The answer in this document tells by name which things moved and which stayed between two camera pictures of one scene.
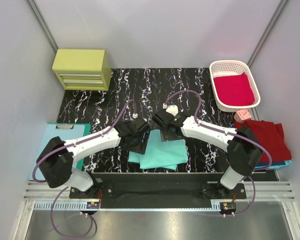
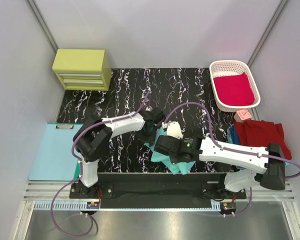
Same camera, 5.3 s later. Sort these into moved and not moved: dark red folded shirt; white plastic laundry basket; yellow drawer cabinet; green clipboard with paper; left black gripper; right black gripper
Moved: left black gripper; right black gripper
Not moved: white plastic laundry basket; yellow drawer cabinet; dark red folded shirt; green clipboard with paper
